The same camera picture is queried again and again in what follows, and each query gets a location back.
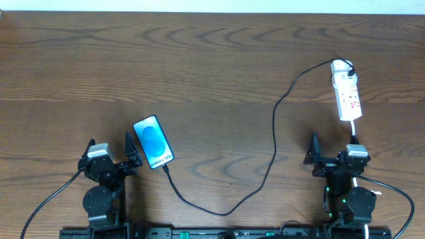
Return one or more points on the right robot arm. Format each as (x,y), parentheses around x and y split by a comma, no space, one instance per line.
(349,206)

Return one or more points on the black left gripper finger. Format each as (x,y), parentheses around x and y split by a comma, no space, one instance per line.
(130,151)
(84,156)

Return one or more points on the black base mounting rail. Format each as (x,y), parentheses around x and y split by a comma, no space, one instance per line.
(235,233)

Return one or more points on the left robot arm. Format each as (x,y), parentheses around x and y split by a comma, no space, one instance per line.
(106,202)

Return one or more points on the blue Galaxy smartphone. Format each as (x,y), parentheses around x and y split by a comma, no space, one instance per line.
(153,141)

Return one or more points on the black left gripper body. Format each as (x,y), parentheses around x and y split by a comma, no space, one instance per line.
(113,165)

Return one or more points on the white power strip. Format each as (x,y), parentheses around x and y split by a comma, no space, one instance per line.
(348,102)

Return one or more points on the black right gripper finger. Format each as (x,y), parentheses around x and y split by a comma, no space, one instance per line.
(313,154)
(354,140)

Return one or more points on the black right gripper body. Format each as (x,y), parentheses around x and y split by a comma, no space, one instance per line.
(332,161)

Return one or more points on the white USB charger plug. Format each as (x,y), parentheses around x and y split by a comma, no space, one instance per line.
(342,80)

